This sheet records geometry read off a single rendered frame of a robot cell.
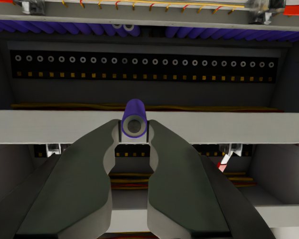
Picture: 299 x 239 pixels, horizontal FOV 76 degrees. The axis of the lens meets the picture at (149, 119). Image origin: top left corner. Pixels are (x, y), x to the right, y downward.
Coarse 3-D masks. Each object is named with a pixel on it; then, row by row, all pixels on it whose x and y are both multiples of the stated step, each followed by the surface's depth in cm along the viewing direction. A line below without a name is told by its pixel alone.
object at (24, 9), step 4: (0, 0) 16; (4, 0) 16; (8, 0) 17; (12, 0) 17; (16, 0) 18; (20, 0) 19; (24, 0) 19; (28, 0) 20; (24, 4) 20; (28, 4) 20; (24, 8) 20; (28, 8) 20; (24, 12) 20; (28, 12) 20
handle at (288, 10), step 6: (288, 6) 18; (294, 6) 18; (264, 12) 22; (270, 12) 21; (276, 12) 20; (282, 12) 19; (288, 12) 18; (294, 12) 18; (264, 18) 22; (270, 18) 22
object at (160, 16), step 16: (80, 0) 22; (112, 0) 22; (128, 0) 22; (144, 0) 22; (0, 16) 24; (16, 16) 24; (32, 16) 24; (48, 16) 24; (64, 16) 24; (80, 16) 24; (96, 16) 24; (112, 16) 24; (128, 16) 24; (144, 16) 24; (160, 16) 24; (176, 16) 25; (192, 16) 25; (208, 16) 25; (224, 16) 25; (240, 16) 25; (288, 16) 25
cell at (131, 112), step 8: (128, 104) 17; (136, 104) 16; (128, 112) 13; (136, 112) 13; (144, 112) 15; (128, 120) 13; (136, 120) 13; (144, 120) 13; (128, 128) 13; (136, 128) 13; (144, 128) 13; (128, 136) 13; (136, 136) 13
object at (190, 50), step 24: (192, 0) 24; (216, 0) 24; (240, 0) 24; (288, 0) 23; (24, 48) 36; (48, 48) 37; (72, 48) 37; (96, 48) 37; (120, 48) 38; (144, 48) 38; (168, 48) 38; (192, 48) 38; (216, 48) 39; (240, 48) 39
